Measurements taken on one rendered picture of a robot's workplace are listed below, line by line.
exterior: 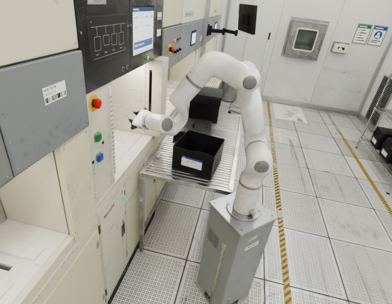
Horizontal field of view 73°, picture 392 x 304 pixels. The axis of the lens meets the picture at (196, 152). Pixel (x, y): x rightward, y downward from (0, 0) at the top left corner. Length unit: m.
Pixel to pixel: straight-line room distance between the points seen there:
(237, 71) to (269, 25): 4.65
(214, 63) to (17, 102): 0.69
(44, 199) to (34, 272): 0.26
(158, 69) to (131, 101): 0.30
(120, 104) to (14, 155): 1.17
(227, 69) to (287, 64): 4.76
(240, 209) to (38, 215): 0.94
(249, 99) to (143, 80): 0.82
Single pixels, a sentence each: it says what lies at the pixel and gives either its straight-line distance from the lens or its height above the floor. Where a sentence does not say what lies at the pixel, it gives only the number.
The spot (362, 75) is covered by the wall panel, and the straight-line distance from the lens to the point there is 6.18.
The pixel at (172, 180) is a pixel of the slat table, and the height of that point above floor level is 0.76.
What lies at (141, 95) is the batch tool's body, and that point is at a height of 1.16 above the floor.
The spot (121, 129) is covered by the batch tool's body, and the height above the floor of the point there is 0.88.
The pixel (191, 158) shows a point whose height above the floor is 0.88.
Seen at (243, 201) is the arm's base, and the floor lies 0.86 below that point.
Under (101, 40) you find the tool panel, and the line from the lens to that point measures 1.13.
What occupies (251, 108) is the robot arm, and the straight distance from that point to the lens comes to 1.17.
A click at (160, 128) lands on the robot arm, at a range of 1.19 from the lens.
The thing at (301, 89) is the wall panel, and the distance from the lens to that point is 5.98.
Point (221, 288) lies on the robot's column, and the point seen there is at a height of 0.26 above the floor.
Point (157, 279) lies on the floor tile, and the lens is 2.10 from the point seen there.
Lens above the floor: 1.75
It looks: 30 degrees down
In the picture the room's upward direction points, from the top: 7 degrees clockwise
